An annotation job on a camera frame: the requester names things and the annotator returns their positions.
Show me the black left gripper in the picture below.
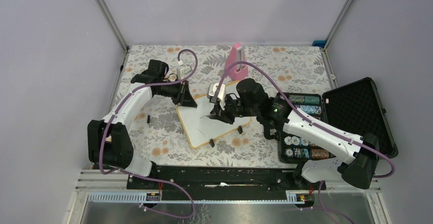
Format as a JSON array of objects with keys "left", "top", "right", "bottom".
[{"left": 156, "top": 78, "right": 197, "bottom": 107}]

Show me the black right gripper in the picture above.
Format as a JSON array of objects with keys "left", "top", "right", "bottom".
[{"left": 209, "top": 93, "right": 259, "bottom": 125}]

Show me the yellow framed whiteboard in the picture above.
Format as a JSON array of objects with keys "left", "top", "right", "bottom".
[{"left": 176, "top": 94, "right": 252, "bottom": 148}]

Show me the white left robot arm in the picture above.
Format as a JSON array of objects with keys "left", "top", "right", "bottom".
[{"left": 87, "top": 60, "right": 197, "bottom": 189}]

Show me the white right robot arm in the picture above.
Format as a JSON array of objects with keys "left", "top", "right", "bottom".
[{"left": 207, "top": 78, "right": 378, "bottom": 189}]

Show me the floral table mat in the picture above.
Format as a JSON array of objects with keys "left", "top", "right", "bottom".
[{"left": 96, "top": 45, "right": 334, "bottom": 169}]

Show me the blue white chip stack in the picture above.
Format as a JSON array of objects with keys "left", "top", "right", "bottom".
[{"left": 295, "top": 105, "right": 322, "bottom": 115}]

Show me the black poker chip case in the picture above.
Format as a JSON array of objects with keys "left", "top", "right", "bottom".
[{"left": 264, "top": 78, "right": 399, "bottom": 164}]

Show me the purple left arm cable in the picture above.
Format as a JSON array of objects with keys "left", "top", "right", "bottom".
[{"left": 99, "top": 49, "right": 199, "bottom": 220}]

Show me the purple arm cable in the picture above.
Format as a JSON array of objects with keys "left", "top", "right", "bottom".
[
  {"left": 99, "top": 49, "right": 199, "bottom": 220},
  {"left": 211, "top": 61, "right": 396, "bottom": 224}
]

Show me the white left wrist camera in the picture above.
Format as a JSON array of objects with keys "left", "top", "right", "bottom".
[{"left": 176, "top": 65, "right": 192, "bottom": 80}]

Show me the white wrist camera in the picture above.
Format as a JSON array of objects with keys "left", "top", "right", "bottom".
[
  {"left": 176, "top": 65, "right": 192, "bottom": 80},
  {"left": 207, "top": 83, "right": 226, "bottom": 110}
]

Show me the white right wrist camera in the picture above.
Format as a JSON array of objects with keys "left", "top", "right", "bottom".
[{"left": 207, "top": 83, "right": 226, "bottom": 110}]

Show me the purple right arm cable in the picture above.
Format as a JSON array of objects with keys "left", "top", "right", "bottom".
[{"left": 211, "top": 61, "right": 396, "bottom": 224}]

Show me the black mounting base plate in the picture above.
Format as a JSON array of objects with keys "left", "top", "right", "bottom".
[{"left": 127, "top": 165, "right": 326, "bottom": 201}]

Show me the blue corner bracket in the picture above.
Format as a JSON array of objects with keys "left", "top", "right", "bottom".
[{"left": 311, "top": 40, "right": 327, "bottom": 48}]

